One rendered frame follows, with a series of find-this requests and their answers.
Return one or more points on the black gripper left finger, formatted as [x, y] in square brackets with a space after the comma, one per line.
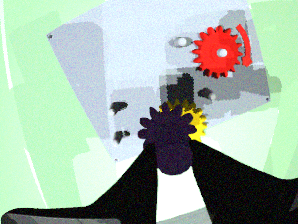
[133, 199]

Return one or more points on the yellow gear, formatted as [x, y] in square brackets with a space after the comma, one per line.
[198, 119]

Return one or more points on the red gear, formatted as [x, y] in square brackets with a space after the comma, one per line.
[207, 54]

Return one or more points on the red curved arrow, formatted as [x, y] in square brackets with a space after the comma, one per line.
[245, 59]

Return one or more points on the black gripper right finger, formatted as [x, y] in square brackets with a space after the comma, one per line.
[235, 193]

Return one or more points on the dark purple gear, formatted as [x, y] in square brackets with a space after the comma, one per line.
[169, 131]

